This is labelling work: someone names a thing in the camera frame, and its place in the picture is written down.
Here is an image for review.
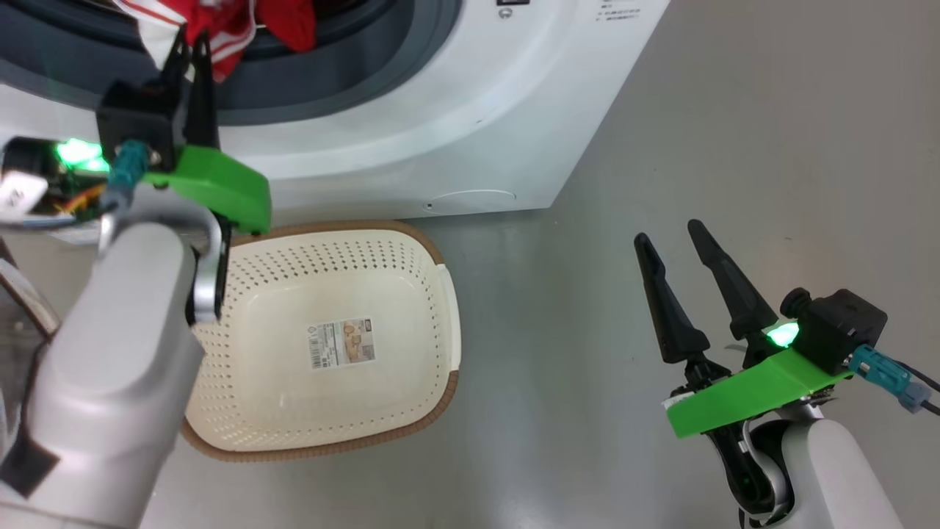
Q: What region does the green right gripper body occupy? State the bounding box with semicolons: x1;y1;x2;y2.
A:
665;321;856;442

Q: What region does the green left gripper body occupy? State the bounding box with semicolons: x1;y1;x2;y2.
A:
0;136;272;236

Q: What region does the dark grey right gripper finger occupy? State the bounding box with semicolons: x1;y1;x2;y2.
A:
687;219;779;361
634;233;712;364

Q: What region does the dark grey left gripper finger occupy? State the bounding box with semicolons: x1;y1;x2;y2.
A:
158;26;190;96
184;33;221;148

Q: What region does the red white striped garment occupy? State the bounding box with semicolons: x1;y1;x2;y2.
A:
114;0;318;82

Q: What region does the basket product label sticker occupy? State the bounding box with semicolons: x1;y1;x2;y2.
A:
308;317;377;370

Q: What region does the white front-load washing machine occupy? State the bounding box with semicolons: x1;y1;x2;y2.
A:
0;0;670;230

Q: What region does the cream perforated laundry basket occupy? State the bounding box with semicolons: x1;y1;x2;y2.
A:
180;219;462;464

